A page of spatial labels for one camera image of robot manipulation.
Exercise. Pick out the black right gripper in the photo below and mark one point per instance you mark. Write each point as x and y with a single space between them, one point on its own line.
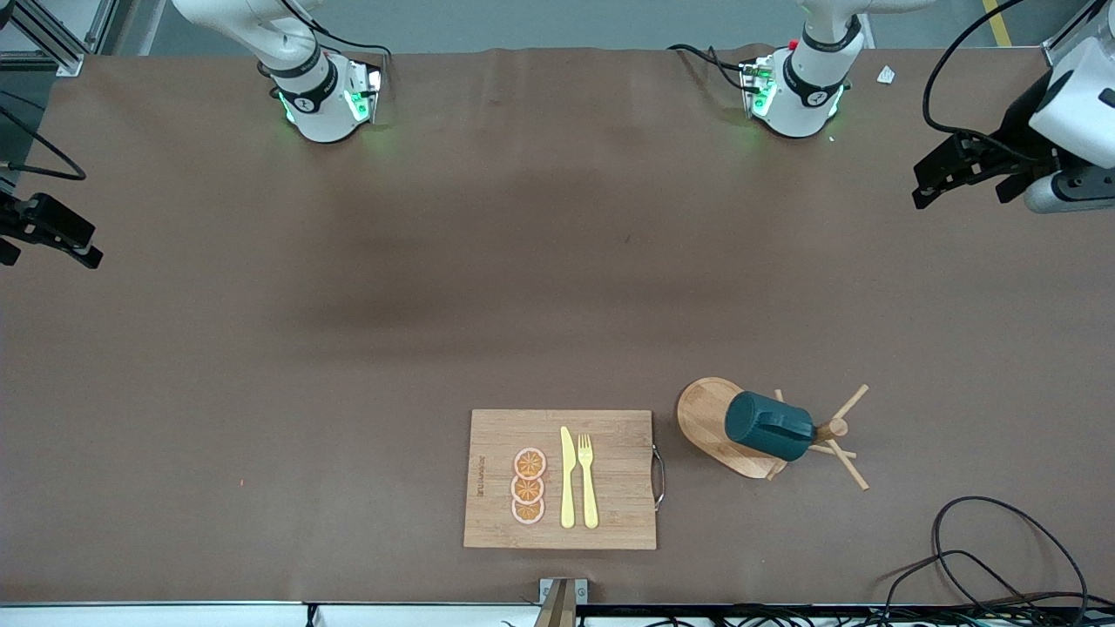
24 219

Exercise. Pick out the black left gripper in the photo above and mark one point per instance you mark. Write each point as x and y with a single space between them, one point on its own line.
1017 127

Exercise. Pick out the dark green mug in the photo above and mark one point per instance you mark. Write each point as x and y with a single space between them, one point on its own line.
762 425

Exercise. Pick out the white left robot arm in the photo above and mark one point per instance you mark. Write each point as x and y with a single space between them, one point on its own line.
806 87

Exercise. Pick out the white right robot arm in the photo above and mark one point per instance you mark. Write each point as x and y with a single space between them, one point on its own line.
322 109

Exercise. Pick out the wooden mug rack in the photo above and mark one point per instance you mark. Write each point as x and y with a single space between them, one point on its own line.
701 418

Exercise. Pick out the white paper scrap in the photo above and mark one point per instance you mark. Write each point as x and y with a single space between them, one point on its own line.
886 75

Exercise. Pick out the bamboo cutting board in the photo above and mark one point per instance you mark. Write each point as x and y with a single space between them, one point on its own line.
610 488

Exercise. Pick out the yellow plastic fork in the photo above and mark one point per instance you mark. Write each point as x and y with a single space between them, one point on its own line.
590 488

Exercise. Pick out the yellow plastic knife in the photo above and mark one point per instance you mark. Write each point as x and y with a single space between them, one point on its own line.
568 479

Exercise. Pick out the orange slice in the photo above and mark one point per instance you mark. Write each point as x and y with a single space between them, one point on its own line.
530 463

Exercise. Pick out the aluminium frame profile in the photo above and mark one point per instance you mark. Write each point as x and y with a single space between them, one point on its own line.
1067 43
52 39

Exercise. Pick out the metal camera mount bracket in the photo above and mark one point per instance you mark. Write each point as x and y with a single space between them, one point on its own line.
557 601

